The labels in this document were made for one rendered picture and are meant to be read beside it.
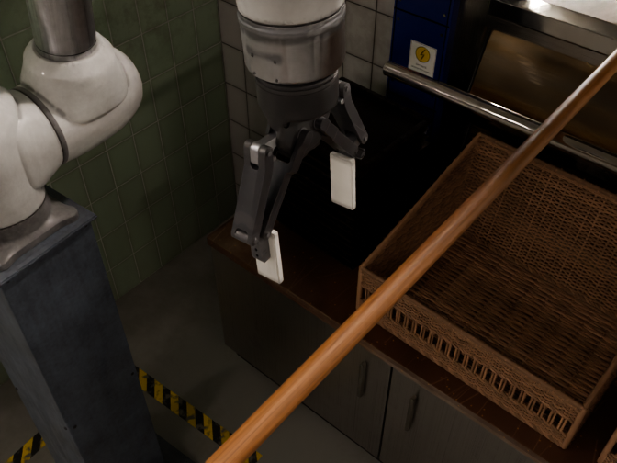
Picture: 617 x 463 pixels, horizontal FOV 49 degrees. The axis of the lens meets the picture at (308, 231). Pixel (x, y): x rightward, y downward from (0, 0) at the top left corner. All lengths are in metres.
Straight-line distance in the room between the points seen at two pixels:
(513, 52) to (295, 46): 1.16
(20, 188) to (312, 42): 0.77
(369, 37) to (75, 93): 0.90
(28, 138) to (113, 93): 0.17
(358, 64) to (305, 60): 1.37
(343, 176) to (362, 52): 1.18
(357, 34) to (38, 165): 0.99
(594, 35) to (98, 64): 0.98
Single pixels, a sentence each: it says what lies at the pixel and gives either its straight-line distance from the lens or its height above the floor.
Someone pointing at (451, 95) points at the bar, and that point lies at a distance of 1.31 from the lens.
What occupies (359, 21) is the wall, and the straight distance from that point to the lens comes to 1.89.
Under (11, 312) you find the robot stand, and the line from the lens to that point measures 1.35.
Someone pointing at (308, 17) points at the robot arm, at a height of 1.62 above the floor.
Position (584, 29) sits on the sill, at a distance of 1.58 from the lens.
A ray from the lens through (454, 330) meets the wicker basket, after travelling 1.48.
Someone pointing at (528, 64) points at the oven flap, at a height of 1.05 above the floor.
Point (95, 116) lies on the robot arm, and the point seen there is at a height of 1.18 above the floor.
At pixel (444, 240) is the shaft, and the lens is 0.96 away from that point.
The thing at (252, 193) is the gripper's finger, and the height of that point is 1.46.
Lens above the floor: 1.87
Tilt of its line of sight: 44 degrees down
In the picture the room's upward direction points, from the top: straight up
